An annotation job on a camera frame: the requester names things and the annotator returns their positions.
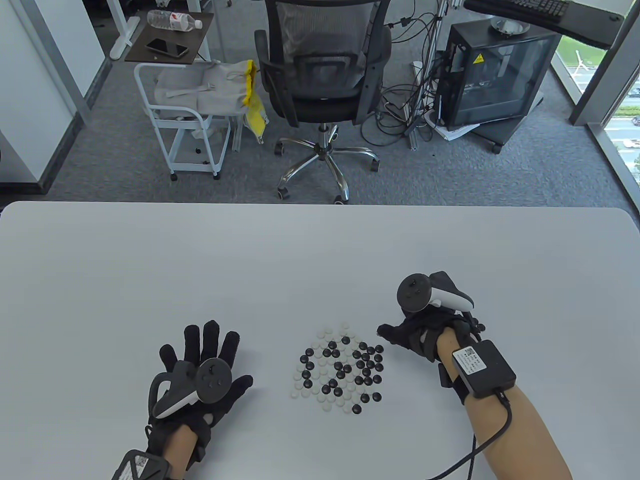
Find aluminium frame post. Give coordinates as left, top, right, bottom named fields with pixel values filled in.
left=407, top=0, right=451, bottom=151

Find white metal cart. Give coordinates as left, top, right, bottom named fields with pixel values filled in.
left=134, top=62, right=232, bottom=181

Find black smartphone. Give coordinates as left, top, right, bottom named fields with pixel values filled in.
left=145, top=38, right=190, bottom=57

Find white papers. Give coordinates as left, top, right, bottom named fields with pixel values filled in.
left=427, top=112, right=481, bottom=143

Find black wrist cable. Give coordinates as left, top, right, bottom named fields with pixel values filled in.
left=425, top=389, right=514, bottom=480

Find black mesh office chair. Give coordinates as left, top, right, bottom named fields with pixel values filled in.
left=254, top=0, right=393, bottom=205

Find black labelled wrist box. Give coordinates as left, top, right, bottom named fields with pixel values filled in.
left=439, top=340, right=517, bottom=406

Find grey fabric bag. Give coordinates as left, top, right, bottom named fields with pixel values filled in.
left=154, top=61, right=253, bottom=118

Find dark rolling computer stand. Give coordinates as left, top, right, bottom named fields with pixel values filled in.
left=475, top=95, right=546, bottom=155

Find black keyboard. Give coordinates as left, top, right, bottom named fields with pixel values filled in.
left=465, top=0, right=571, bottom=23

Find person's right forearm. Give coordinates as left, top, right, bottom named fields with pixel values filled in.
left=435, top=330, right=573, bottom=480

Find black computer tower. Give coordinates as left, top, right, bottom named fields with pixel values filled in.
left=436, top=21, right=562, bottom=132

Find black and white VR controller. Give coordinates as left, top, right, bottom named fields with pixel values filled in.
left=148, top=358, right=233, bottom=420
left=396, top=271, right=475, bottom=313

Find person's left hand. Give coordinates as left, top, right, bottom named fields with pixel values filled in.
left=145, top=320, right=254, bottom=471

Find white desk leg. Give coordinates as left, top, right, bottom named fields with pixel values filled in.
left=106, top=0, right=142, bottom=61

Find pile of mixed go stones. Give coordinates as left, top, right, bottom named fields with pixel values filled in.
left=291, top=322, right=385, bottom=415

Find person's right hand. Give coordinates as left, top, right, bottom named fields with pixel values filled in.
left=376, top=302, right=487, bottom=366

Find silver bowl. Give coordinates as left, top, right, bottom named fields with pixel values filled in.
left=491, top=15, right=531, bottom=37

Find clear plastic water bottle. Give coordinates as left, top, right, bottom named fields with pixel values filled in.
left=147, top=9, right=203, bottom=32

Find black cross-braced wrist module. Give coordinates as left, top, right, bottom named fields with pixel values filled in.
left=111, top=449, right=173, bottom=480

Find tangle of black cables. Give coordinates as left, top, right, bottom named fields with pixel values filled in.
left=361, top=0, right=451, bottom=148

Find yellow plastic bag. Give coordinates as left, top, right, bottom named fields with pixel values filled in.
left=241, top=60, right=270, bottom=145

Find brown side table top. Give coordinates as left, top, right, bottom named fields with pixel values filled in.
left=125, top=10, right=215, bottom=65

